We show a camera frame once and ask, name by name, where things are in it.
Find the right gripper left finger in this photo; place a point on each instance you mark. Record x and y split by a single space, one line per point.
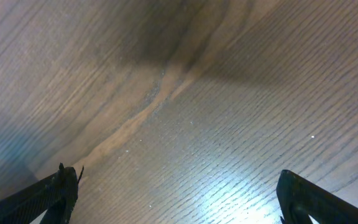
53 197

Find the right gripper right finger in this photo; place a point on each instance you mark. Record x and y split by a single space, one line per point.
301 201

